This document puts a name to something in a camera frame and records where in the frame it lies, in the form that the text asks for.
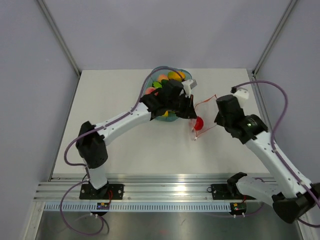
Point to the aluminium mounting rail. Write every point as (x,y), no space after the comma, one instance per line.
(137,187)

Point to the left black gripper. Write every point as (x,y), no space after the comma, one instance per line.
(191,114)

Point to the right aluminium frame post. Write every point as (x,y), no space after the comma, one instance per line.
(275,36)

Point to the left control board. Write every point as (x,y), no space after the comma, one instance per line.
(103,206)

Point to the pale peach top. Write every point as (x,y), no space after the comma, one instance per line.
(162,77)

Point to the pink peach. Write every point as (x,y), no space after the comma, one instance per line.
(151,90)

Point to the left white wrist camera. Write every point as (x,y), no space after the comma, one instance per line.
(188,85)

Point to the orange yellow mango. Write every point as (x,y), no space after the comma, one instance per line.
(176,75)

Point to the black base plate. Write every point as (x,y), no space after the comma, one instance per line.
(111,191)
(219,191)

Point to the white slotted cable duct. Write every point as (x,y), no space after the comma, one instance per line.
(141,207)

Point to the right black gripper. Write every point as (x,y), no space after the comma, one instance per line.
(218,119)

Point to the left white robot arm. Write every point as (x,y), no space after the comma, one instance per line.
(93,139)

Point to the yellow lemon front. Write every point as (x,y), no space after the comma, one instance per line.
(166,114)

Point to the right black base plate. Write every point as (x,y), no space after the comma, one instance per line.
(219,191)

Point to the teal plastic fruit basket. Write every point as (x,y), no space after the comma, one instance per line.
(163,70)

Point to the left aluminium frame post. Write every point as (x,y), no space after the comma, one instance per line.
(44,9)

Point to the clear zip top bag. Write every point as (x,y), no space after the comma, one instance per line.
(206,109)

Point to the right control board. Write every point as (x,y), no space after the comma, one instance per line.
(238,209)

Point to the aluminium frame post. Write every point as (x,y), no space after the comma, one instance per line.
(44,9)
(275,36)

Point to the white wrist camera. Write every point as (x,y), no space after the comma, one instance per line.
(188,85)
(240,93)

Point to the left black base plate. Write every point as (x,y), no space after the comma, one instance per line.
(111,191)

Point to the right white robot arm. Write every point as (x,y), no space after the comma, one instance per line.
(294,194)

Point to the control board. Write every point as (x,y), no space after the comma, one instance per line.
(238,209)
(103,206)

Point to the red apple front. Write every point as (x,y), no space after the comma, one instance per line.
(199,124)

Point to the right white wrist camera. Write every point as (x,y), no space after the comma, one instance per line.
(240,93)

